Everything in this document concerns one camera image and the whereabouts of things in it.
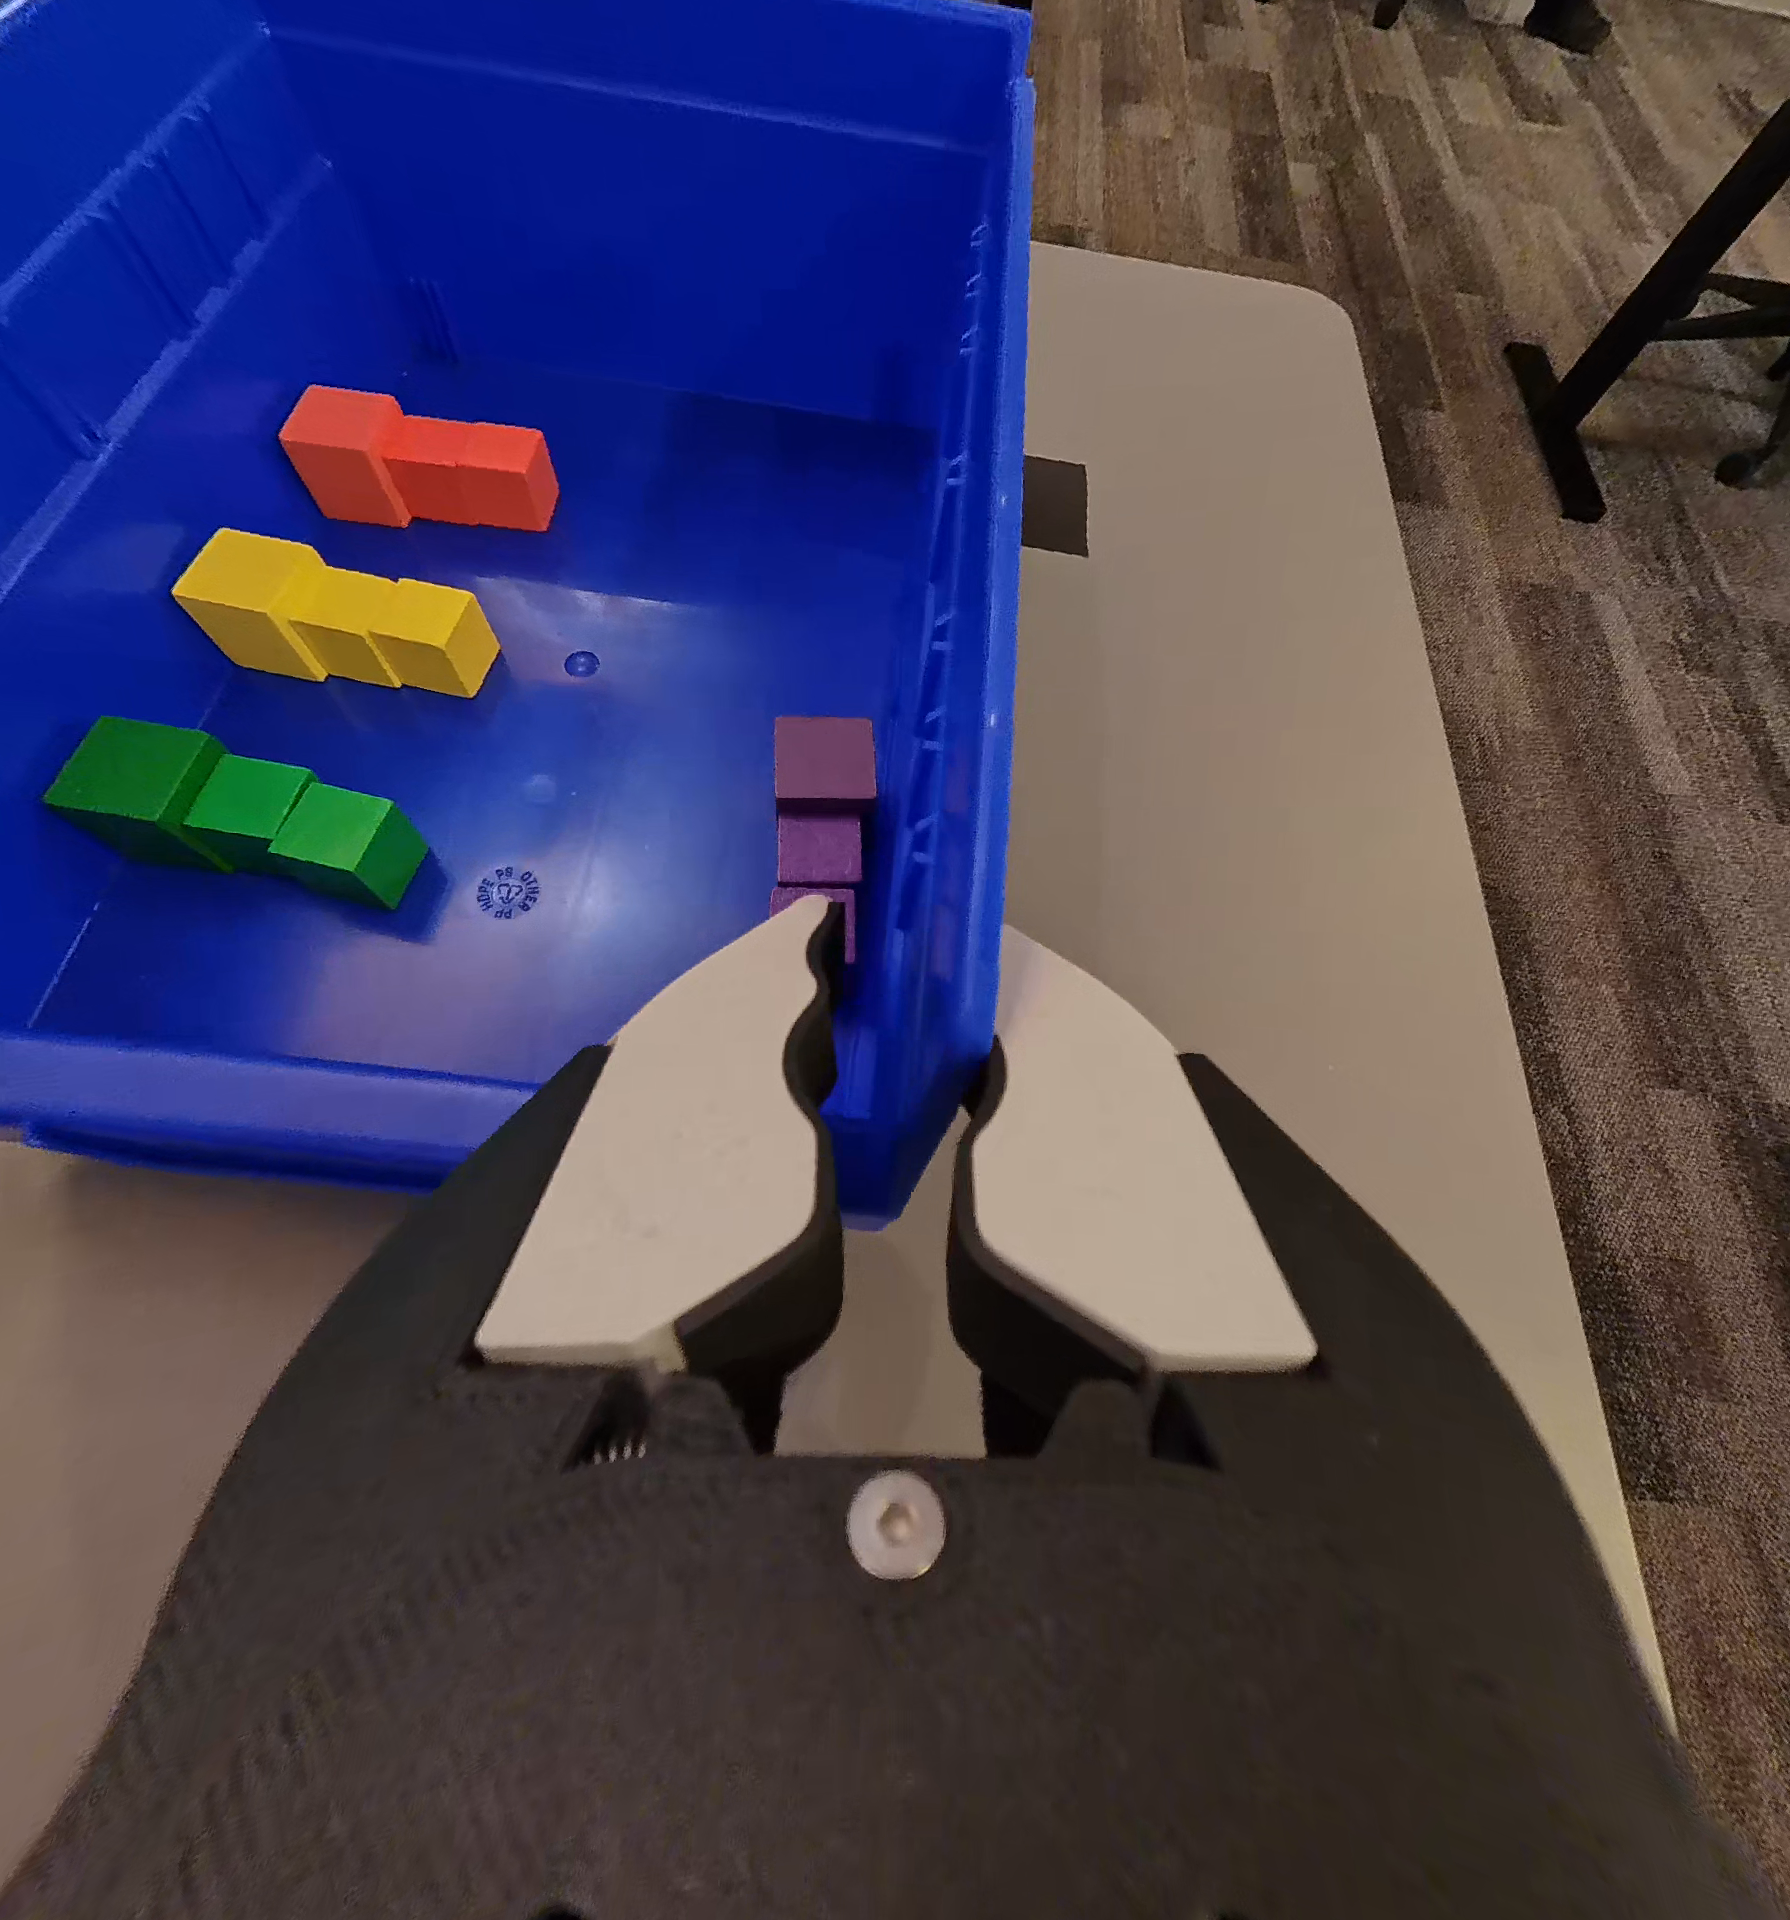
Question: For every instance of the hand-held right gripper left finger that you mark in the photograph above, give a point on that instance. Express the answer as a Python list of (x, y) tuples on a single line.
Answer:
[(654, 1171)]

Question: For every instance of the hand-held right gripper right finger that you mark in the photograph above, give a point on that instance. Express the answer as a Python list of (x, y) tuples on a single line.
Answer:
[(1134, 1201)]

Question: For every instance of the green wooden cube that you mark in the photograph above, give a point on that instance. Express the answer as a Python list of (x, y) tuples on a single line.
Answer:
[(122, 781), (346, 849), (242, 817)]

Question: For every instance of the blue plastic bin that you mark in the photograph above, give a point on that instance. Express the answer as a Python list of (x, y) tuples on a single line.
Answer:
[(684, 600)]

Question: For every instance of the purple wooden cube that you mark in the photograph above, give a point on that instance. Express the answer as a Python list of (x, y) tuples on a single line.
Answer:
[(798, 899), (818, 853), (823, 757)]

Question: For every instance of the black desk frame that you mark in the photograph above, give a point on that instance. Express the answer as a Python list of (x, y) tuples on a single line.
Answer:
[(1569, 435)]

